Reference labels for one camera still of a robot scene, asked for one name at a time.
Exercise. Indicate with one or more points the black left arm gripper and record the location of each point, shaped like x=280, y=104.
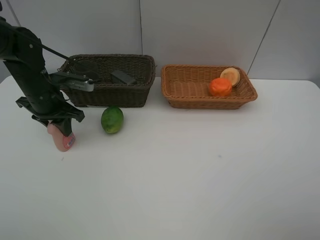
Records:
x=47, y=107

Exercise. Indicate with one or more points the pink bottle white cap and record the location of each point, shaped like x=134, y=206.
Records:
x=62, y=143

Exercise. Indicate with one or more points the green lime fruit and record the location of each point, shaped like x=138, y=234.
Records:
x=112, y=120

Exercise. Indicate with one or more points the translucent pink plastic cup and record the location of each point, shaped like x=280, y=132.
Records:
x=87, y=68

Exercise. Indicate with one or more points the dark green pump bottle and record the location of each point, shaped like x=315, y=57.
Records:
x=121, y=78

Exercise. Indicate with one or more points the orange tangerine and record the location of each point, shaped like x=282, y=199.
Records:
x=220, y=87

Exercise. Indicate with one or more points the red yellow half peach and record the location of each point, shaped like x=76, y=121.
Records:
x=232, y=74

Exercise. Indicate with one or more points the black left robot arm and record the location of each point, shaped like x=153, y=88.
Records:
x=22, y=53

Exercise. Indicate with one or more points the dark brown wicker basket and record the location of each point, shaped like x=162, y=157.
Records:
x=105, y=93

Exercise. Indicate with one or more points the orange wicker basket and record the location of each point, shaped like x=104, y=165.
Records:
x=186, y=86

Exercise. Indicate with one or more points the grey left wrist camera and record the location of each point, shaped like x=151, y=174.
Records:
x=72, y=81

